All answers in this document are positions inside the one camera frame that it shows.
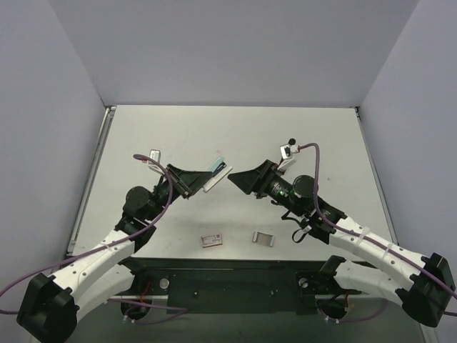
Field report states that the red white staple box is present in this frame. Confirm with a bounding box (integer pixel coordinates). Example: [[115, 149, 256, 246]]
[[201, 234, 223, 249]]

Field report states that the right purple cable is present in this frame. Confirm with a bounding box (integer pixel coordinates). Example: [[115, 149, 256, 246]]
[[296, 142, 457, 299]]

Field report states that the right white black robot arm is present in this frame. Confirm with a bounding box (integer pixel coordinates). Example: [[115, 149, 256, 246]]
[[228, 160, 456, 327]]

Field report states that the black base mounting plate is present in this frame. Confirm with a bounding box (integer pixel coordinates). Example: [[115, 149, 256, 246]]
[[124, 257, 348, 315]]

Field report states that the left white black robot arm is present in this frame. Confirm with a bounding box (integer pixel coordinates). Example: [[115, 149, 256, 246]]
[[16, 164, 212, 342]]

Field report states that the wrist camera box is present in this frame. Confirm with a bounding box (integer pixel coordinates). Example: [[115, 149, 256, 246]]
[[149, 149, 162, 163], [278, 144, 299, 172]]

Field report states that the light blue white stapler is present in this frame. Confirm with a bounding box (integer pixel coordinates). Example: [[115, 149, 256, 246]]
[[203, 156, 233, 193]]

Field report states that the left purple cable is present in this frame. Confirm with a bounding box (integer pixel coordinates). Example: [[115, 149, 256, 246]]
[[0, 153, 176, 315]]

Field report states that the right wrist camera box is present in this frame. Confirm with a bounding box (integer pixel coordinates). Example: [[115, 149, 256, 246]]
[[278, 144, 299, 172]]

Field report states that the open staple box tray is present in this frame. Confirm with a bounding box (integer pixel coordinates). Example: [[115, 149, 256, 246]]
[[252, 232, 275, 247]]

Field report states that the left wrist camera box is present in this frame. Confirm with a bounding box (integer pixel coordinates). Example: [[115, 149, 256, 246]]
[[149, 149, 162, 163]]

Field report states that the purple cable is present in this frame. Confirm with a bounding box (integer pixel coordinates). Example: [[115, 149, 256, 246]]
[[0, 153, 176, 315], [296, 142, 457, 299]]

